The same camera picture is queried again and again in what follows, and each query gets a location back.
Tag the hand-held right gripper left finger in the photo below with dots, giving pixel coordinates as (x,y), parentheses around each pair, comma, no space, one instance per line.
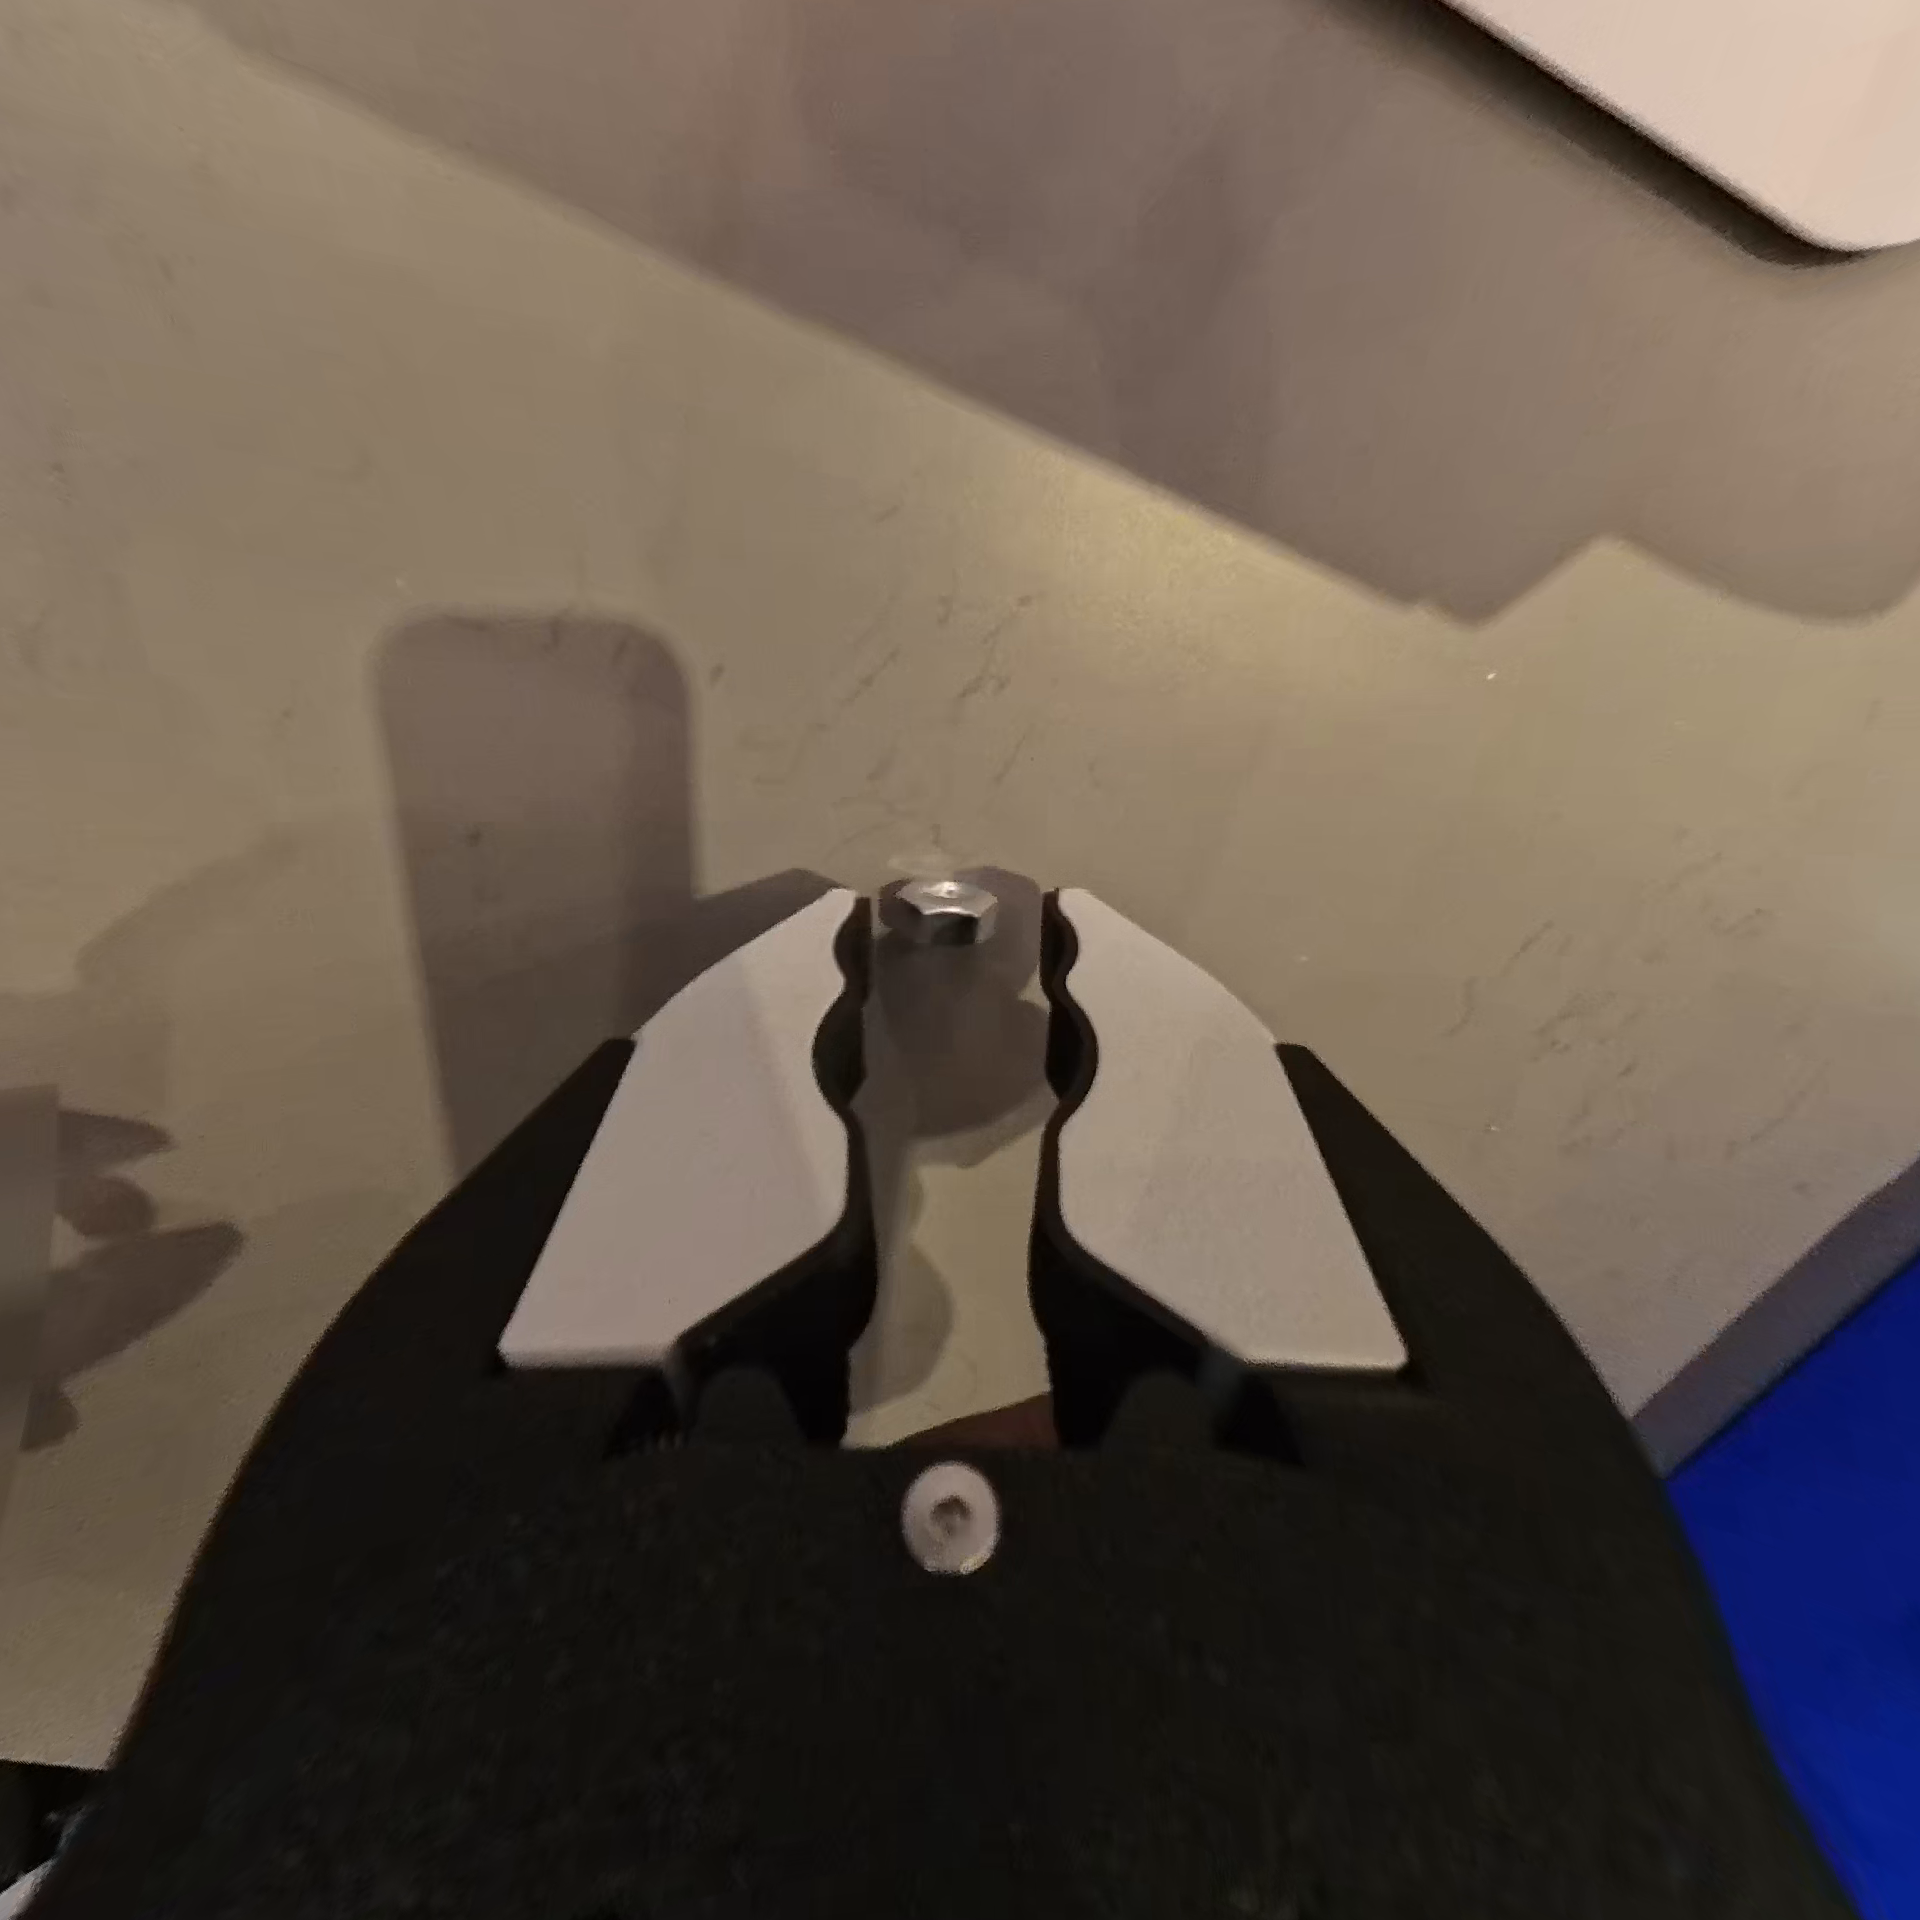
(690,1200)

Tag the blue plastic bin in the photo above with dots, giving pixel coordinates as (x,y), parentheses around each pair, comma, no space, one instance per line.
(1830,1575)

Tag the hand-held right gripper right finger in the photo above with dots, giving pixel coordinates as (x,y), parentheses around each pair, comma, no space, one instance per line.
(1215,1200)

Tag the silver hex bolt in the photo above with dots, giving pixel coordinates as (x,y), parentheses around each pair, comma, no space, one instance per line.
(930,919)

